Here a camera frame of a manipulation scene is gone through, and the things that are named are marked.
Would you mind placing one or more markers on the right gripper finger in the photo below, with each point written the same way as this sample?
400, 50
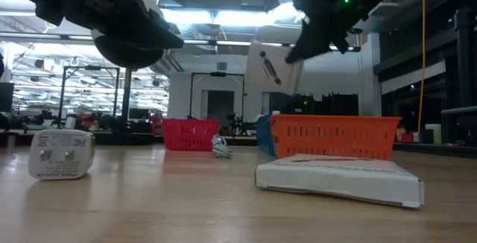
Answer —
307, 43

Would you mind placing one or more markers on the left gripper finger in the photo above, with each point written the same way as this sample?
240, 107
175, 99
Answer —
149, 34

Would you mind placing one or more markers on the white box product picture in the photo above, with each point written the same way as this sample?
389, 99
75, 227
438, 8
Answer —
261, 82

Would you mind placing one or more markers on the white cardboard box red print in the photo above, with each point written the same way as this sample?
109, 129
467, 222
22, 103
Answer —
335, 183

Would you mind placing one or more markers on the white power adapter plug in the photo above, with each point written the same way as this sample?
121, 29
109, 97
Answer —
59, 168

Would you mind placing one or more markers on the black background robot arm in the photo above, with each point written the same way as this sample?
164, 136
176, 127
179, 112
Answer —
233, 118

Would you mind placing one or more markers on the blue plastic bin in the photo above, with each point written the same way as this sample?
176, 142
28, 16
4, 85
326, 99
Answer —
264, 135

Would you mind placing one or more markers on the black lamp pole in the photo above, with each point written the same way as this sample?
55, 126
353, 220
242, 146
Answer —
126, 94

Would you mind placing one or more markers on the ceiling light strip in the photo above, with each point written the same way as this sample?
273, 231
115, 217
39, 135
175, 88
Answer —
231, 43

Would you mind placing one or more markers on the small background monitor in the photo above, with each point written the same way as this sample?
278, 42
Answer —
138, 114

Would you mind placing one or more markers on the red background object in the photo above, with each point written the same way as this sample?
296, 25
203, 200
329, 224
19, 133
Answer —
157, 123

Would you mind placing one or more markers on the orange plastic basket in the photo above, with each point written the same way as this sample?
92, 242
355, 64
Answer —
335, 135

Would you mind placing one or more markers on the red plastic basket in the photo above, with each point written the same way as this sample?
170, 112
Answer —
190, 135

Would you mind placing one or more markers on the black monitor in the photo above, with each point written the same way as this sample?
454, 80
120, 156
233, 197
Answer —
5, 97

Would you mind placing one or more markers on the red container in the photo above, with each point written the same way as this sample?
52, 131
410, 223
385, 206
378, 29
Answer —
408, 137

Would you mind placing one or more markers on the green white container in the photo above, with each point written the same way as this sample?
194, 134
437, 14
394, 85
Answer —
434, 135

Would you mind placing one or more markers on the grey horizontal bar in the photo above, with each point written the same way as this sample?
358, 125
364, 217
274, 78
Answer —
460, 110

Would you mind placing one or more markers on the black stand frame with camera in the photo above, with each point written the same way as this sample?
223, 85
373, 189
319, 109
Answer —
218, 74

